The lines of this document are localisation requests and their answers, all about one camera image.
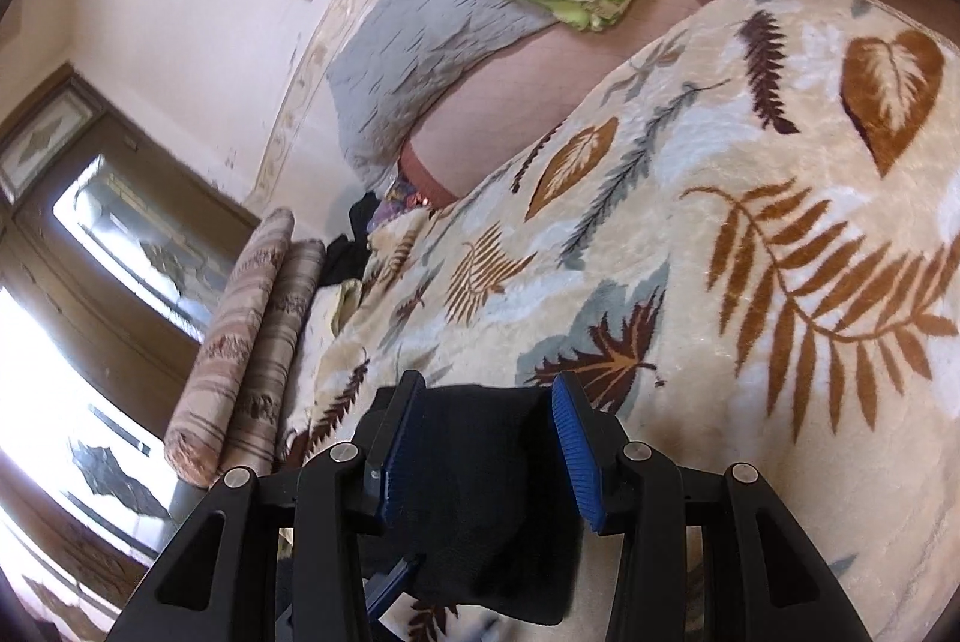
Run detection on purple multicoloured cloth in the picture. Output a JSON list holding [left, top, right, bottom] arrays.
[[382, 173, 434, 215]]

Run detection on pink and brown sofa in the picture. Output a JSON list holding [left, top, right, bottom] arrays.
[[397, 0, 960, 208]]

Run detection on leaf print blanket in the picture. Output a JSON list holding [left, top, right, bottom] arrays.
[[281, 0, 960, 642]]

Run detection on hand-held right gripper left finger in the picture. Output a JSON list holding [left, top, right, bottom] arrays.
[[112, 370, 428, 642]]

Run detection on striped beige cushion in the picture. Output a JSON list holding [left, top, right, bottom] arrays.
[[163, 207, 295, 489]]

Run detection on brown striped bolster cushion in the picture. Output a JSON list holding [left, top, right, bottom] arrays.
[[225, 239, 327, 474]]

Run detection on black cloth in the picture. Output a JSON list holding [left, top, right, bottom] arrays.
[[319, 192, 383, 294]]

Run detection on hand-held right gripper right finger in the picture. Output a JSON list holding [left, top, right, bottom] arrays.
[[551, 372, 875, 642]]

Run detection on brown glass door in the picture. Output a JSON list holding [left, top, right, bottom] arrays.
[[0, 61, 260, 642]]

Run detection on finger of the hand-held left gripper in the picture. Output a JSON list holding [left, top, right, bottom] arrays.
[[364, 556, 421, 620]]

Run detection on black pants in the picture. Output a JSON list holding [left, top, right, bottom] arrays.
[[274, 385, 601, 628]]

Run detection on grey quilted blanket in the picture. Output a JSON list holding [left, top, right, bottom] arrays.
[[326, 0, 560, 185]]

